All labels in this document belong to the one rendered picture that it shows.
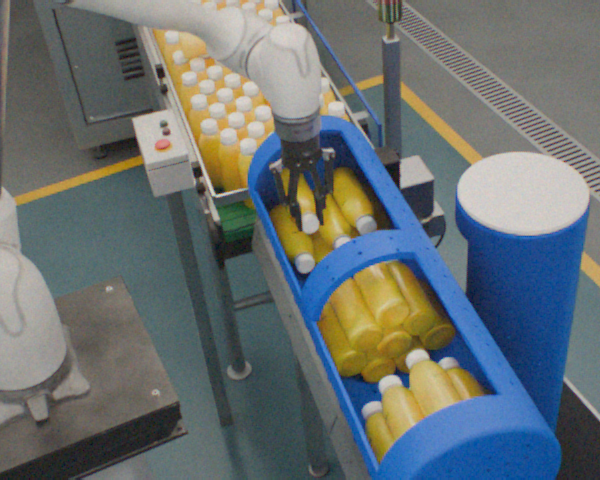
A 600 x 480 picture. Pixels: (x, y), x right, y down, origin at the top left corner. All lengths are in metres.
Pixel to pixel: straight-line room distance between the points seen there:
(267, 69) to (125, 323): 0.55
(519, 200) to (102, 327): 0.91
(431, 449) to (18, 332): 0.68
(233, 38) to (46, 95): 3.00
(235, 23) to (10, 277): 0.61
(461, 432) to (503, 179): 0.86
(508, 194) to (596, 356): 1.18
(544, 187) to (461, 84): 2.27
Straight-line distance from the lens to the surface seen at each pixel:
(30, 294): 1.58
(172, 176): 2.20
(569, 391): 2.87
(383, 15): 2.45
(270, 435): 2.95
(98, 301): 1.86
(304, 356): 1.98
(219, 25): 1.74
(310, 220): 1.92
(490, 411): 1.43
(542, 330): 2.22
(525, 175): 2.14
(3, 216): 1.71
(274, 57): 1.65
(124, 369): 1.73
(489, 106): 4.20
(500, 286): 2.11
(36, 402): 1.68
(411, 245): 1.69
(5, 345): 1.60
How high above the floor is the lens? 2.36
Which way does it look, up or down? 42 degrees down
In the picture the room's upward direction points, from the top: 7 degrees counter-clockwise
